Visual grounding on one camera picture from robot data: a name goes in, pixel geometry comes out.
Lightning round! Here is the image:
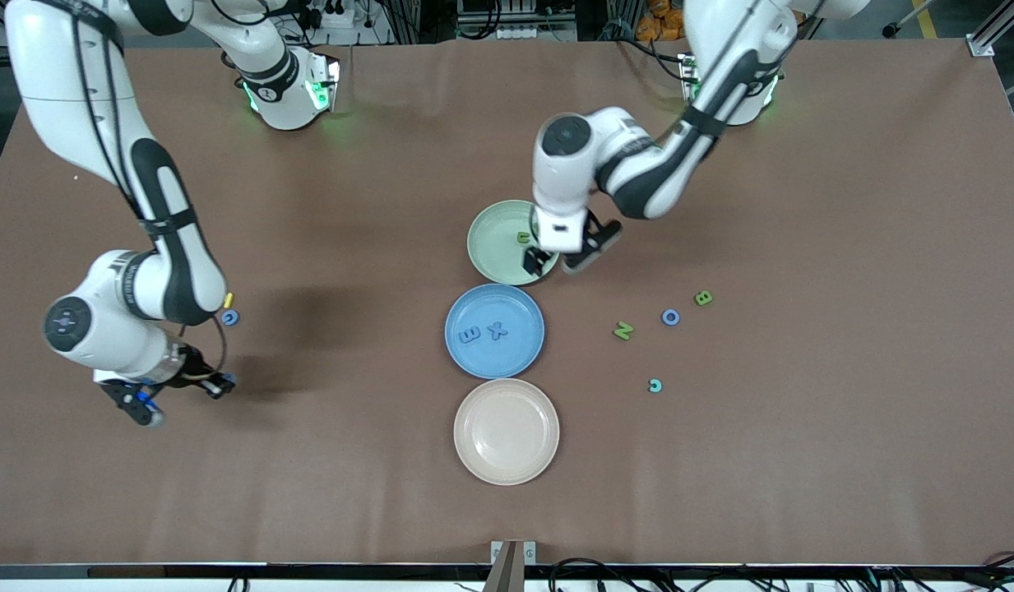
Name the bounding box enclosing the green plate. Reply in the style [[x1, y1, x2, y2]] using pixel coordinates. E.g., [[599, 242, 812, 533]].
[[466, 200, 563, 287]]

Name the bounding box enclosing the blue plate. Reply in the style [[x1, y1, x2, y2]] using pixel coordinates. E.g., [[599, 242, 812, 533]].
[[444, 284, 547, 380]]

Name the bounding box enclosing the brown table cover sheet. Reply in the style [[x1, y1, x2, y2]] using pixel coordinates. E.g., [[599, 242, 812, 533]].
[[0, 39, 1014, 568]]

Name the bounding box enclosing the beige plate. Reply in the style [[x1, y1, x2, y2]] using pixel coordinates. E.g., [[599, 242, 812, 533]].
[[453, 378, 561, 487]]

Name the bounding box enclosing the white power strip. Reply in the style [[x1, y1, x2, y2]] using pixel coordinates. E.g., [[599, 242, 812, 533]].
[[313, 0, 359, 30], [497, 25, 577, 42]]

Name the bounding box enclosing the bag of orange fruit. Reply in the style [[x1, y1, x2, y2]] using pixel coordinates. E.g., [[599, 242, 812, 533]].
[[637, 0, 690, 42]]

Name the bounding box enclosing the dark table edge rail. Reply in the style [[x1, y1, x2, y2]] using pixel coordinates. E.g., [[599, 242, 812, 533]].
[[0, 562, 1014, 581]]

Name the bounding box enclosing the metal table edge bracket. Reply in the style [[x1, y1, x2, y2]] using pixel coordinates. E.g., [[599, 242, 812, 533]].
[[491, 540, 538, 567]]

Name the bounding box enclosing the black floor cable bundle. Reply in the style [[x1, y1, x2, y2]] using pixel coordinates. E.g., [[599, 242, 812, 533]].
[[548, 553, 1014, 592]]

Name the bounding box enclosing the brown camera pole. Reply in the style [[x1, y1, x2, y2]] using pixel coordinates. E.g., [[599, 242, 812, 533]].
[[484, 541, 526, 592]]

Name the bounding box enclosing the aluminium frame profile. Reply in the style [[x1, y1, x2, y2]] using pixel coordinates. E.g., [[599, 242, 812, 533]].
[[965, 0, 1014, 58]]

